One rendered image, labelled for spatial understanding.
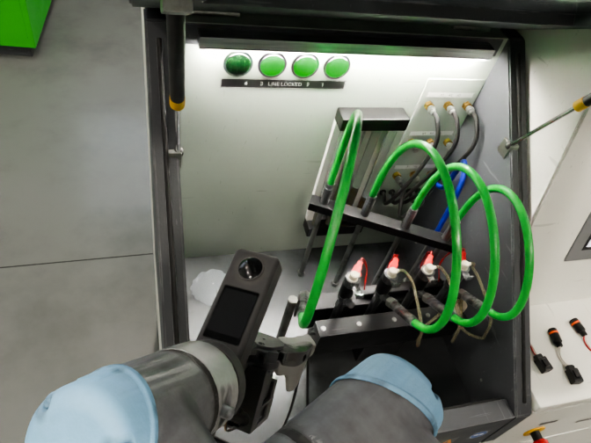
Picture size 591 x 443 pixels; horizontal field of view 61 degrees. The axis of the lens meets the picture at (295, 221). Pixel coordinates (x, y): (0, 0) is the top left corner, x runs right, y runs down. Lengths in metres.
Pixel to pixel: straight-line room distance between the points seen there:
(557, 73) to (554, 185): 0.20
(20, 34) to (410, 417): 3.20
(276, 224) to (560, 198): 0.61
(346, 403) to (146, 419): 0.14
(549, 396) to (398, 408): 0.81
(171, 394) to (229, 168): 0.76
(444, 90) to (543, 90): 0.18
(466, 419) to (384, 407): 0.73
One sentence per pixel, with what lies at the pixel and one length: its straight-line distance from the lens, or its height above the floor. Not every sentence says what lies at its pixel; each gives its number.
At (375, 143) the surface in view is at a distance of 1.06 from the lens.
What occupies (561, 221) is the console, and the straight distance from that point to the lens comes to 1.12.
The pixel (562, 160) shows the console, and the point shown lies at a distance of 1.02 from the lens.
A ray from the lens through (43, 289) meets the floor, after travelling 2.27.
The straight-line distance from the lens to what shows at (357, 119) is 0.76.
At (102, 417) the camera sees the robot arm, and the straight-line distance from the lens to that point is 0.30.
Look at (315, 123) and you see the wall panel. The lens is 1.02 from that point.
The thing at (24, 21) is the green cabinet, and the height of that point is 0.24.
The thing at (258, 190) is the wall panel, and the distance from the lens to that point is 1.12.
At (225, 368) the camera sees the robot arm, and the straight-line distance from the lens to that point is 0.41.
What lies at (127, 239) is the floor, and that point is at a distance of 2.37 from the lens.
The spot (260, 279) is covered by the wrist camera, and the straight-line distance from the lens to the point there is 0.47.
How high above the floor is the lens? 1.86
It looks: 48 degrees down
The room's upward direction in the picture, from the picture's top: 16 degrees clockwise
